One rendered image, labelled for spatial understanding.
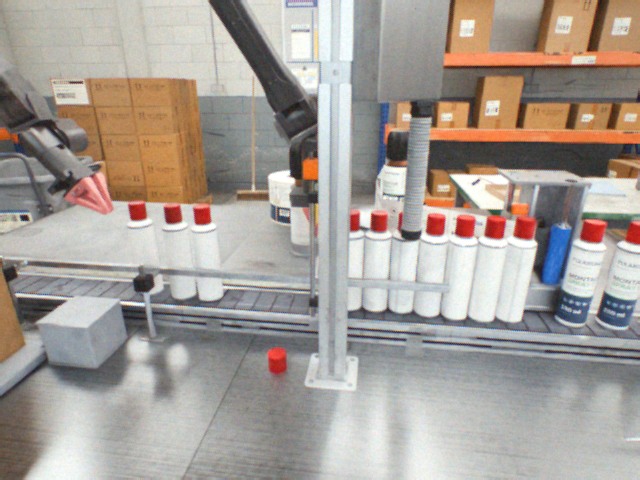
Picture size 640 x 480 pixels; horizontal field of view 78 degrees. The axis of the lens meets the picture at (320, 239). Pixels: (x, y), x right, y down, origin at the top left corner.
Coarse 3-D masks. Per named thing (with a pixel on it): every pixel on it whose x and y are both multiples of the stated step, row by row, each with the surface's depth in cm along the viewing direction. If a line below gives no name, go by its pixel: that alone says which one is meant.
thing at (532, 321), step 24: (24, 288) 89; (48, 288) 89; (72, 288) 89; (96, 288) 89; (120, 288) 89; (168, 288) 89; (288, 312) 80; (360, 312) 80; (384, 312) 80; (528, 312) 80; (552, 312) 79; (600, 336) 72; (624, 336) 72
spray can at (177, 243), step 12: (168, 204) 79; (168, 216) 78; (180, 216) 79; (168, 228) 78; (180, 228) 79; (168, 240) 79; (180, 240) 79; (168, 252) 80; (180, 252) 80; (168, 264) 81; (180, 264) 81; (192, 264) 83; (180, 276) 82; (180, 288) 83; (192, 288) 84; (180, 300) 84
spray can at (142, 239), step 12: (132, 204) 79; (144, 204) 81; (132, 216) 80; (144, 216) 81; (132, 228) 80; (144, 228) 80; (132, 240) 81; (144, 240) 81; (132, 252) 82; (144, 252) 82; (156, 252) 84; (144, 264) 83; (156, 264) 85; (156, 288) 86
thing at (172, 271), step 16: (160, 272) 80; (176, 272) 80; (192, 272) 79; (208, 272) 79; (224, 272) 78; (240, 272) 78; (256, 272) 78; (384, 288) 74; (400, 288) 74; (416, 288) 73; (432, 288) 73; (448, 288) 73
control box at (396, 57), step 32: (384, 0) 46; (416, 0) 50; (448, 0) 56; (384, 32) 47; (416, 32) 52; (352, 64) 51; (384, 64) 49; (416, 64) 54; (352, 96) 52; (384, 96) 50; (416, 96) 56
